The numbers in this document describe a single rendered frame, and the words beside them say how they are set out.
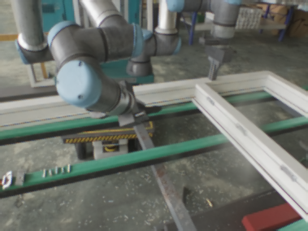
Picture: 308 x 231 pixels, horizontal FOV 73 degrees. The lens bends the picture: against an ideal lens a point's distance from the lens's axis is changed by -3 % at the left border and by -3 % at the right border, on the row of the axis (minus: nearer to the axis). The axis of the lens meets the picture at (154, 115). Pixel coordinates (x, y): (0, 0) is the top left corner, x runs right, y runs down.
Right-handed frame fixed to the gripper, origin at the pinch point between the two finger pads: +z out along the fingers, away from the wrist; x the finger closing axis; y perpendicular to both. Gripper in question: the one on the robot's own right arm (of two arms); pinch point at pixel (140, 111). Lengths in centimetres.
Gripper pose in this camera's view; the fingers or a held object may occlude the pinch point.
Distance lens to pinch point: 74.2
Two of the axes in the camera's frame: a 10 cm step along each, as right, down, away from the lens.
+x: -2.5, -9.4, 2.5
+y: 9.0, -3.2, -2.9
